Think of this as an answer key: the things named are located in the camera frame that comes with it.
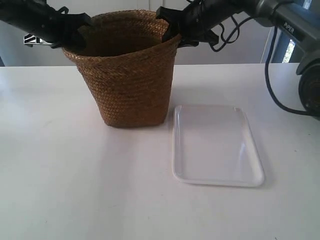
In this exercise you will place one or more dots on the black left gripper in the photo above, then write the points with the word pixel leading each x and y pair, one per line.
pixel 39 19

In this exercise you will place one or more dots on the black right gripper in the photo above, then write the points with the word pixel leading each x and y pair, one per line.
pixel 195 22

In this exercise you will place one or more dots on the brown woven wicker basket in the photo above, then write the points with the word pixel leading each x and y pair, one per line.
pixel 127 67

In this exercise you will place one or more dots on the white rectangular plastic tray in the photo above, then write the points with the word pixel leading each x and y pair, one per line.
pixel 213 145

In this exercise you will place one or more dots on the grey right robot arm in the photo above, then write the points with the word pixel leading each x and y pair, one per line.
pixel 300 25

